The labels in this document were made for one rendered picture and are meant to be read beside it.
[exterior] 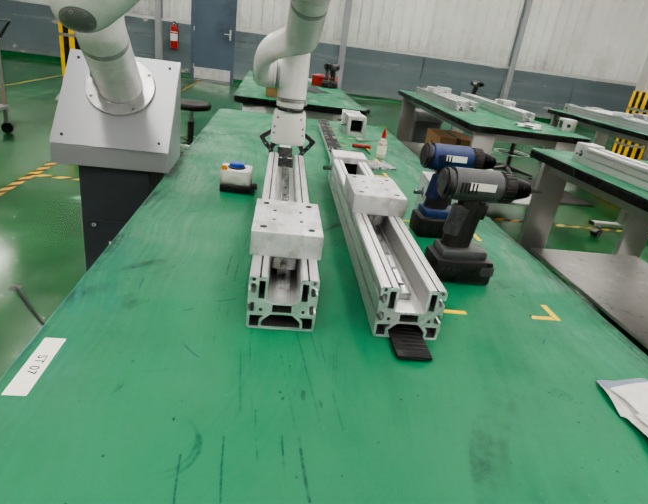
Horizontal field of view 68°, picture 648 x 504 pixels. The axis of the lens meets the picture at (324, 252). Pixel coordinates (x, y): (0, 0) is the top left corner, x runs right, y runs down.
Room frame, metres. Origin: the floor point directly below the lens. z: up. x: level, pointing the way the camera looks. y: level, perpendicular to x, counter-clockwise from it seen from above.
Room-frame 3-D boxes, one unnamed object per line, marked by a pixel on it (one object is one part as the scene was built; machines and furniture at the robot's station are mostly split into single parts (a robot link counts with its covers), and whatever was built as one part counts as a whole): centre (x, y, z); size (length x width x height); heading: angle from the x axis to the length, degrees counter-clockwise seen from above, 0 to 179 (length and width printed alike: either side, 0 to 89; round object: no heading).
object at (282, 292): (1.01, 0.10, 0.82); 0.80 x 0.10 x 0.09; 7
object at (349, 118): (2.41, -0.05, 0.83); 0.11 x 0.10 x 0.10; 101
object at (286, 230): (0.76, 0.07, 0.87); 0.16 x 0.11 x 0.07; 7
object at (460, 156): (1.13, -0.29, 0.89); 0.20 x 0.08 x 0.22; 99
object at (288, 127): (1.45, 0.15, 0.94); 0.10 x 0.07 x 0.11; 97
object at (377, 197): (1.03, -0.09, 0.87); 0.16 x 0.11 x 0.07; 7
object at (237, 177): (1.27, 0.25, 0.81); 0.10 x 0.08 x 0.06; 97
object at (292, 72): (1.45, 0.16, 1.08); 0.09 x 0.08 x 0.13; 102
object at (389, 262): (1.03, -0.09, 0.82); 0.80 x 0.10 x 0.09; 7
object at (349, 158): (1.47, -0.02, 0.83); 0.12 x 0.09 x 0.10; 97
